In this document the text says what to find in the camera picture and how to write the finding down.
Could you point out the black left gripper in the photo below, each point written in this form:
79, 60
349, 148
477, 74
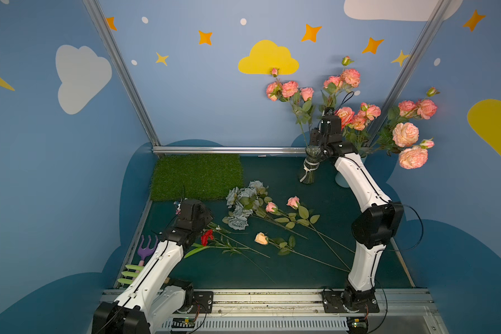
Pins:
190, 204

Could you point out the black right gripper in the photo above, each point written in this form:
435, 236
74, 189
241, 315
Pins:
328, 121

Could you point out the salmon pink rose cluster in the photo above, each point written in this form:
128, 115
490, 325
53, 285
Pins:
370, 112

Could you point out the pink rose trio spray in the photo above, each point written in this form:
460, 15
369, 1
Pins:
288, 92

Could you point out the pink rosebud long stem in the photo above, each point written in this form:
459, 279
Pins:
307, 106

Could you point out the pink rose pair spray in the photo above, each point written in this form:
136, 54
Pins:
338, 89

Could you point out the pale pink rose spray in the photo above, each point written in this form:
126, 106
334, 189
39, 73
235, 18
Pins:
403, 139

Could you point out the small pink rose stem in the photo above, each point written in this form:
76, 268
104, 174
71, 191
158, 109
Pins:
302, 216

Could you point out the pink rose spray stem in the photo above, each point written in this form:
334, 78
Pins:
409, 110

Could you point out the single pink rose stem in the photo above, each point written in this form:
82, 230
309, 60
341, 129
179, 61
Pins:
344, 116

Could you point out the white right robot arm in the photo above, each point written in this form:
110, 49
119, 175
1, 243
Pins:
374, 228

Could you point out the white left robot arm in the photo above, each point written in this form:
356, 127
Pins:
145, 305

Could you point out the clear glass vase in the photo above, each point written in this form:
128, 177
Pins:
314, 157

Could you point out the light blue cylinder vase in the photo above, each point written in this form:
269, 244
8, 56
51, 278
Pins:
342, 179

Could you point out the red carnation flower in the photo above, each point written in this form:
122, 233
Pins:
214, 237

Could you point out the green artificial grass mat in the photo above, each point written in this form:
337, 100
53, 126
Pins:
196, 176

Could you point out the grey blue artificial flower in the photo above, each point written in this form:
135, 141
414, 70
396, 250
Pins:
244, 203

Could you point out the purple plastic toy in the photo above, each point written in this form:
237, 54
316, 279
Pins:
146, 248

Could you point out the green toy garden fork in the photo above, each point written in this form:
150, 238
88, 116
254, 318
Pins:
131, 272

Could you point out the pile of pink roses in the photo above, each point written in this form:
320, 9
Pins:
265, 209

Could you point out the peach rose stem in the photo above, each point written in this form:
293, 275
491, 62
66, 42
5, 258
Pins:
286, 248

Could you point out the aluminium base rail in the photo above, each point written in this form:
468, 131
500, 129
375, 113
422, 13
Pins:
304, 311

